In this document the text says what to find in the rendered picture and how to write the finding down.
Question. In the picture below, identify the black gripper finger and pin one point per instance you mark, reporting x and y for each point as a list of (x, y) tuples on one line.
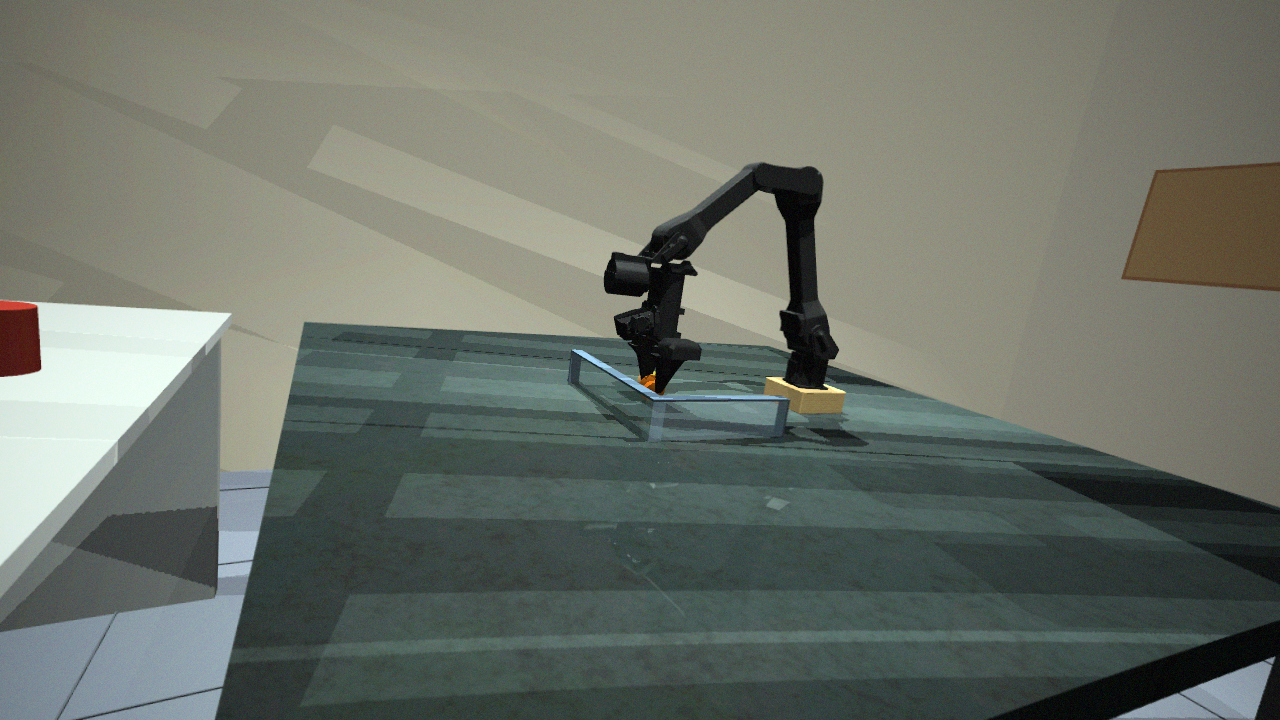
[(665, 369), (646, 362)]

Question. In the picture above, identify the clear l-shaped wall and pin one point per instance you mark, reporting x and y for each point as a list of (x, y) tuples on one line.
[(672, 421)]

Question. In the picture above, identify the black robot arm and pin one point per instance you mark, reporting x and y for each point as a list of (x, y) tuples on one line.
[(804, 323)]

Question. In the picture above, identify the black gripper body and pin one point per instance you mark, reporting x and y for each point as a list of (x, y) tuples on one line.
[(670, 345)]

